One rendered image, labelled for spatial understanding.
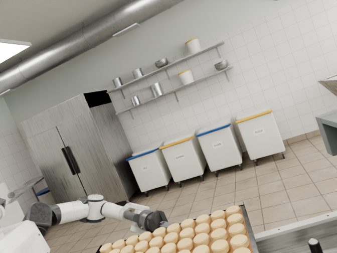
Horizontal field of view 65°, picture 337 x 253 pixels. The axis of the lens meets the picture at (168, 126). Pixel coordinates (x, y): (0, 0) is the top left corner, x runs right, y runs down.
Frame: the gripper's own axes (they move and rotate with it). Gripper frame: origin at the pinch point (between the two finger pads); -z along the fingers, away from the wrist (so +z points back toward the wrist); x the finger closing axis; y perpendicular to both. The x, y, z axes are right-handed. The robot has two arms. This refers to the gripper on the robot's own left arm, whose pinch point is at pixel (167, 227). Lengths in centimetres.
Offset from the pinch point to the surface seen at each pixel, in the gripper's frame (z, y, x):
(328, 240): -44, 30, -16
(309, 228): -39, 29, -12
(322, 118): -42, 55, 18
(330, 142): -41, 57, 7
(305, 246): -38.3, 25.2, -16.0
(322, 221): -43, 32, -10
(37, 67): 355, 69, 169
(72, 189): 399, 49, -38
